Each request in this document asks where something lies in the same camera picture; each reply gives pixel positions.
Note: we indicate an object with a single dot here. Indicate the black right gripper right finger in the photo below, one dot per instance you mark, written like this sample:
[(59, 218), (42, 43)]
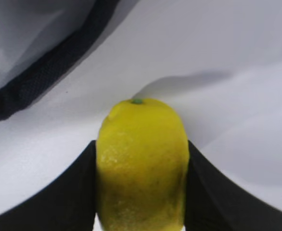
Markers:
[(215, 203)]

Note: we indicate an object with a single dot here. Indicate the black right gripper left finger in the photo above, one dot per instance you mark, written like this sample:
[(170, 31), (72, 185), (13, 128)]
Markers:
[(67, 204)]

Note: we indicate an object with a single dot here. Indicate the yellow lemon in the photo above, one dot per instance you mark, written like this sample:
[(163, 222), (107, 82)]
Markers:
[(142, 163)]

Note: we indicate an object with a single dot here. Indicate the dark navy fabric lunch bag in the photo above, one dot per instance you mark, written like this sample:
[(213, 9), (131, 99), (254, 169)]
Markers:
[(24, 89)]

